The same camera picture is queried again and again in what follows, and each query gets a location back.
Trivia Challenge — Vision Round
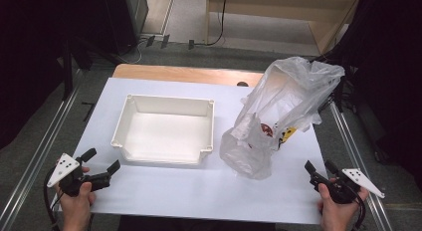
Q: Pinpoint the person's right hand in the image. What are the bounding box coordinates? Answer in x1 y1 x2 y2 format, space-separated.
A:
317 184 370 225

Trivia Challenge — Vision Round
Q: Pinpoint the white plastic bin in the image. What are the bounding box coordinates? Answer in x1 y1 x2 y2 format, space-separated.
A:
109 94 216 166

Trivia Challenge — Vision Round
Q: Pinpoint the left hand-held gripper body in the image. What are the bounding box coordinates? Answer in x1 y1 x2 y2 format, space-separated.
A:
46 153 112 196

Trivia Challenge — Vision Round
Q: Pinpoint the grey cabinet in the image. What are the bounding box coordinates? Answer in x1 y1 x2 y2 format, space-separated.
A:
123 0 149 36

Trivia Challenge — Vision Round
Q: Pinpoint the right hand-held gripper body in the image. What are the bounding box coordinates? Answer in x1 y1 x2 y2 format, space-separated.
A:
310 168 386 204

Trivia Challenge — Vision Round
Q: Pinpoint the light wooden shelf unit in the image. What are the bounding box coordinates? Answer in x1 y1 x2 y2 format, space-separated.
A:
204 0 363 56

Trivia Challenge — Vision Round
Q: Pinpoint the black tripod stand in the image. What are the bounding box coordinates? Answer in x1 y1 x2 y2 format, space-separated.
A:
317 48 353 110

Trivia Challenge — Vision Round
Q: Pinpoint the white board sheet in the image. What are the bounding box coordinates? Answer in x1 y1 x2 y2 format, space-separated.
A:
49 77 329 225

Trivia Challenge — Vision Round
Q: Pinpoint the person's left hand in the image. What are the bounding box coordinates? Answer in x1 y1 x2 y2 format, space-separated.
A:
55 181 97 225

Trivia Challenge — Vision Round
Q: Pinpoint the white floor cable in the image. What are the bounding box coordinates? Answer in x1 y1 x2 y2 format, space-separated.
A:
125 38 147 65

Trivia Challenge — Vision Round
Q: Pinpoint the clear plastic bag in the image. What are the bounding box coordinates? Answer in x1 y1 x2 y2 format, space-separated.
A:
219 56 346 180

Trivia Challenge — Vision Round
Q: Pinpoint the right hand-held gripper cable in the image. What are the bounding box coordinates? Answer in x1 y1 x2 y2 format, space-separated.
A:
351 190 367 231

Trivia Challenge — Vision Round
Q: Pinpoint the red can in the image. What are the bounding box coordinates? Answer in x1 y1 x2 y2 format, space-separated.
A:
260 122 275 138

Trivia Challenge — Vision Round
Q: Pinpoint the black hanging cable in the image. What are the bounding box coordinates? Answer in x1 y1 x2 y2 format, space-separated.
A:
193 0 229 47

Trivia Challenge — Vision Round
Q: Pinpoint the black curtain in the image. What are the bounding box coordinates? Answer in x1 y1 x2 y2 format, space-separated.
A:
331 0 422 182
0 0 137 149

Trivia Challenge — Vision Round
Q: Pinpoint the aluminium floor rail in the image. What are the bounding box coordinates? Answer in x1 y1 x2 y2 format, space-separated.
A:
327 101 394 231
0 88 81 231

